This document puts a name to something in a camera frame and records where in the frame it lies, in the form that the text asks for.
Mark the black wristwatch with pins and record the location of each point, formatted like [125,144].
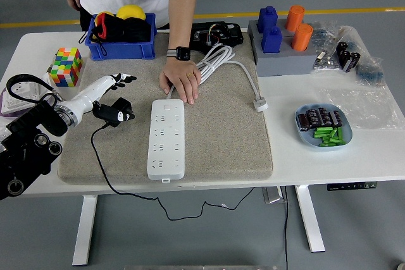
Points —
[183,53]

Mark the white flat box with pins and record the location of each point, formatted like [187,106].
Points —
[47,77]

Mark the orange cylinder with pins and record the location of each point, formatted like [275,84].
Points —
[294,17]
[301,37]

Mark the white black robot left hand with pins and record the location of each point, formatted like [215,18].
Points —
[88,96]

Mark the white table leg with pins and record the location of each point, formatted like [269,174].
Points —
[310,219]
[84,229]

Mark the black electronic device open wiring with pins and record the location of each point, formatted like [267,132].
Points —
[228,34]

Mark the grey block holder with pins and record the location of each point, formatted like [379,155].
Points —
[253,29]
[284,64]

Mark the black table control panel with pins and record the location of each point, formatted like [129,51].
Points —
[351,186]

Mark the clear bag black capacitors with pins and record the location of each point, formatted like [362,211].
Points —
[346,56]

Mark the clear bag silver screws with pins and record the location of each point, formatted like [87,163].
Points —
[326,61]

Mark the empty clear plastic bag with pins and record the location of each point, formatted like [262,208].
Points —
[364,108]

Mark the person's left hand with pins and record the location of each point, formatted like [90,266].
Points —
[180,77]

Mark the small yellow round object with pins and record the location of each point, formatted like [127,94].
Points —
[106,14]

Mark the large yellow ball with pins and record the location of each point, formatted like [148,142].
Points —
[129,12]

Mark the green cylindrical battery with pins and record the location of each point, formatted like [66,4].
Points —
[330,143]
[333,136]
[321,134]
[340,133]
[322,130]

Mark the clear bag blue components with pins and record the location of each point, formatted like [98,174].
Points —
[370,72]
[322,34]

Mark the multicolour puzzle cube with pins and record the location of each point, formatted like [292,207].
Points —
[64,67]

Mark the light blue plate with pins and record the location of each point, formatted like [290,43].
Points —
[305,139]

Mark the blue square peg block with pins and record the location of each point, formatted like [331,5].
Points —
[271,40]
[267,18]

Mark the person's left forearm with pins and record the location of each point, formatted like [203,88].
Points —
[182,14]

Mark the silver metal box under table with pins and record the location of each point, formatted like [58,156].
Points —
[272,195]

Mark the black cylindrical capacitor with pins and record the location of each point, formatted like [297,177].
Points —
[303,122]
[334,118]
[323,115]
[313,116]

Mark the blue plastic bin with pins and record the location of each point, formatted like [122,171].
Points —
[120,50]

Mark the grey-brown fabric mat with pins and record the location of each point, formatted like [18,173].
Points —
[221,140]

